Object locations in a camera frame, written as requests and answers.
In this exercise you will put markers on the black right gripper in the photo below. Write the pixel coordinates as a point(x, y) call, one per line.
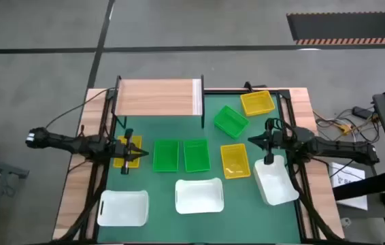
point(281, 142)

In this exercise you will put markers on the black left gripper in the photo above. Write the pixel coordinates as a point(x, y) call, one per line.
point(119, 151)

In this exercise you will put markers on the yellow plastic basket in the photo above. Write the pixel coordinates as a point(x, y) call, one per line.
point(138, 141)
point(235, 161)
point(257, 103)

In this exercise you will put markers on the green plastic basket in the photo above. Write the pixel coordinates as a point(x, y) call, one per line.
point(165, 156)
point(230, 120)
point(196, 156)

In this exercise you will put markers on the white plastic bin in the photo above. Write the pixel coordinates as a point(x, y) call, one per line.
point(122, 208)
point(275, 183)
point(199, 196)

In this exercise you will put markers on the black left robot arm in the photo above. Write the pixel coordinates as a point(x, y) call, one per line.
point(70, 144)

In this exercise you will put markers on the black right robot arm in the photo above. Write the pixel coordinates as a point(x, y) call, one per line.
point(342, 149)

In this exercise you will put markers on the green table mat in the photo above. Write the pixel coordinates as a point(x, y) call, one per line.
point(158, 183)

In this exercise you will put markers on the paper sheet at right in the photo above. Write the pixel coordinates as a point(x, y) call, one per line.
point(335, 170)

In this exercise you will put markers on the black power adapter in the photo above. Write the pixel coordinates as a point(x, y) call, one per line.
point(360, 112)

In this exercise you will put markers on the black metal beam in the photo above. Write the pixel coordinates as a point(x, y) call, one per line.
point(369, 185)

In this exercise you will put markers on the black hazard-striped floor mat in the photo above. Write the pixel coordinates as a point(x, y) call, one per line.
point(349, 27)

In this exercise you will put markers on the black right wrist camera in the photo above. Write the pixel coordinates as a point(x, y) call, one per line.
point(269, 159)

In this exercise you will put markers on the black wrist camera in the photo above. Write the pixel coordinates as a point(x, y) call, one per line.
point(269, 159)
point(128, 133)

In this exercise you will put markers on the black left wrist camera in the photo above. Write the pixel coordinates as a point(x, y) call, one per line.
point(128, 133)

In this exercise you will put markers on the black clamp bracket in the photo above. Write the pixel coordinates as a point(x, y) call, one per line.
point(248, 86)

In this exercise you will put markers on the black aluminium table frame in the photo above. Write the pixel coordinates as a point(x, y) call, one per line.
point(223, 91)

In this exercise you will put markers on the small white bracket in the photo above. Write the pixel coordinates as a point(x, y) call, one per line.
point(345, 222)

